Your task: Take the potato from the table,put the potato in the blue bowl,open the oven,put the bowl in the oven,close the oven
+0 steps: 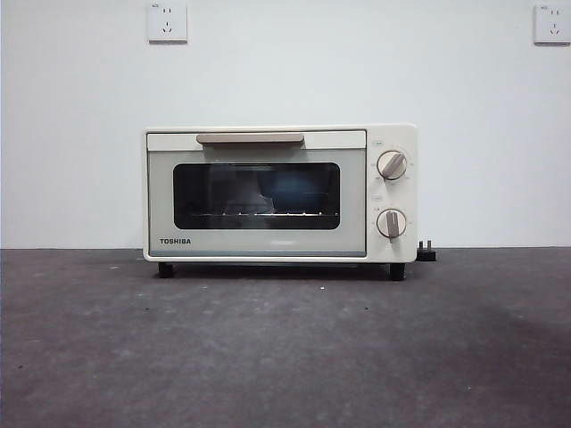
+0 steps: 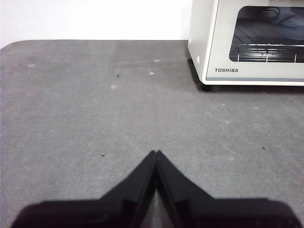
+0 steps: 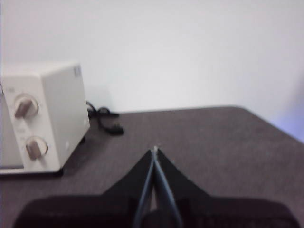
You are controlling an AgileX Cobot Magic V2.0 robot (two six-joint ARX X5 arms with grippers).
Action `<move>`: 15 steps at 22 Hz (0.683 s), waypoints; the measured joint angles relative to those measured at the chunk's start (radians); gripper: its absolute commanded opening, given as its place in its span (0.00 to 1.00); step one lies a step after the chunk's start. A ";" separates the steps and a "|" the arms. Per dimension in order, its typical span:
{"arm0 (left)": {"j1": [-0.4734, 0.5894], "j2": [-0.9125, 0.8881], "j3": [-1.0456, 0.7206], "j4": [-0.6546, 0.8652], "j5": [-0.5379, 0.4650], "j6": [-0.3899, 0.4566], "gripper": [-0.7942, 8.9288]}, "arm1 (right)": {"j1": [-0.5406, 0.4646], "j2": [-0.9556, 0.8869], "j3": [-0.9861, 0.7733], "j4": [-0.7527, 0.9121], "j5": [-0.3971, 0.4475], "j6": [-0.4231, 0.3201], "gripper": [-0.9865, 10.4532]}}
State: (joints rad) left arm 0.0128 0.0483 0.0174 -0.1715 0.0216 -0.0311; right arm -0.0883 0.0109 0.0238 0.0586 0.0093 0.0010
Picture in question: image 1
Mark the blue ribbed bowl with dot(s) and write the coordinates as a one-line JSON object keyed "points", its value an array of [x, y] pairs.
{"points": [[292, 187]]}

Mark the cream oven knob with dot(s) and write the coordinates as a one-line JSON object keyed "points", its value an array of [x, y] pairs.
{"points": [[392, 165], [392, 223]]}

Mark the cream Toshiba toaster oven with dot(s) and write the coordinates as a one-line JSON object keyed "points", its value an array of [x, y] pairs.
{"points": [[392, 134]]}

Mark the black power plug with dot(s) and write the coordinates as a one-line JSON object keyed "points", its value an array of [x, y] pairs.
{"points": [[427, 254]]}

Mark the white wall socket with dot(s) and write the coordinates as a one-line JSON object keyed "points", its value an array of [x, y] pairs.
{"points": [[552, 24], [167, 22]]}

